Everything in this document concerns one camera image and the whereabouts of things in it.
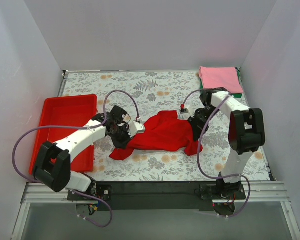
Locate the red t shirt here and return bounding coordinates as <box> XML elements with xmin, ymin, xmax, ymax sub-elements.
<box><xmin>109</xmin><ymin>110</ymin><xmax>203</xmax><ymax>161</ymax></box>

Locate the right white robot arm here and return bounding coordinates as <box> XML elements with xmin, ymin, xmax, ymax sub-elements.
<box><xmin>180</xmin><ymin>87</ymin><xmax>266</xmax><ymax>200</ymax></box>

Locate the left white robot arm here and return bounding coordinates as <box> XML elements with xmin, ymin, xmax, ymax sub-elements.
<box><xmin>32</xmin><ymin>105</ymin><xmax>145</xmax><ymax>200</ymax></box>

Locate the pink folded t shirt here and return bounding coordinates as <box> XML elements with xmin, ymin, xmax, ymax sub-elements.
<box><xmin>198</xmin><ymin>65</ymin><xmax>243</xmax><ymax>94</ymax></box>

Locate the green folded t shirt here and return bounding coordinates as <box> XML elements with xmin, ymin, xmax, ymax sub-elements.
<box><xmin>199</xmin><ymin>68</ymin><xmax>243</xmax><ymax>99</ymax></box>

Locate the floral patterned table mat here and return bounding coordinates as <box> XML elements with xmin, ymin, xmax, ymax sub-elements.
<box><xmin>57</xmin><ymin>71</ymin><xmax>272</xmax><ymax>182</ymax></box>

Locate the red plastic tray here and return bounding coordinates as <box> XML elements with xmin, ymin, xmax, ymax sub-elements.
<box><xmin>28</xmin><ymin>94</ymin><xmax>97</xmax><ymax>174</ymax></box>

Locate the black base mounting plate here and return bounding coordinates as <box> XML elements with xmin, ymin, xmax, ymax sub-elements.
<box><xmin>66</xmin><ymin>181</ymin><xmax>247</xmax><ymax>212</ymax></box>

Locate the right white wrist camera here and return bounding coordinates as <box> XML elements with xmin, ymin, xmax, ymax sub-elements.
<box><xmin>179</xmin><ymin>104</ymin><xmax>193</xmax><ymax>117</ymax></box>

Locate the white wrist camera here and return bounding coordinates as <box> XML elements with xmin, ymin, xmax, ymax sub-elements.
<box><xmin>128</xmin><ymin>121</ymin><xmax>146</xmax><ymax>138</ymax></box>
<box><xmin>179</xmin><ymin>104</ymin><xmax>193</xmax><ymax>117</ymax></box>

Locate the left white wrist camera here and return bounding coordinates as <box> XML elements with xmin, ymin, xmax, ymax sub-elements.
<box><xmin>128</xmin><ymin>121</ymin><xmax>146</xmax><ymax>138</ymax></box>

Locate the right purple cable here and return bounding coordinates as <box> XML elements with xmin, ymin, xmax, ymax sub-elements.
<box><xmin>181</xmin><ymin>88</ymin><xmax>252</xmax><ymax>219</ymax></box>

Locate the purple cable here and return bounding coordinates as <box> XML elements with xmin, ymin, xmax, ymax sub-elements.
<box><xmin>181</xmin><ymin>88</ymin><xmax>252</xmax><ymax>219</ymax></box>
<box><xmin>12</xmin><ymin>89</ymin><xmax>141</xmax><ymax>228</ymax></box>

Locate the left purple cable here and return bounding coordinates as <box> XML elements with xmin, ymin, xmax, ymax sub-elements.
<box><xmin>12</xmin><ymin>89</ymin><xmax>141</xmax><ymax>228</ymax></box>

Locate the aluminium frame rail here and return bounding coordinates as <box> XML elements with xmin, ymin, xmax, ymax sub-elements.
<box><xmin>12</xmin><ymin>181</ymin><xmax>300</xmax><ymax>240</ymax></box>

